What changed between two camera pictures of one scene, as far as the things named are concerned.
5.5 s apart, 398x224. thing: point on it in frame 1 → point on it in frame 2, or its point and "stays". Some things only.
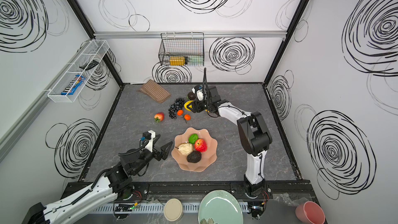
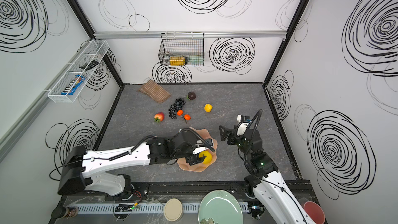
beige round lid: [173, 209] stays
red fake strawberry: [158, 117] stays
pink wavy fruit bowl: [208, 157] stays
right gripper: [197, 106] → [231, 136]
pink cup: [310, 212] stays
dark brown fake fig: [191, 96] stays
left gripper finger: [156, 138] → [208, 146]
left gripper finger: [165, 150] → [194, 159]
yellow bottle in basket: [176, 60] stays
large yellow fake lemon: [186, 103] → [208, 155]
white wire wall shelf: [65, 88] stays
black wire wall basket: [182, 49] stays
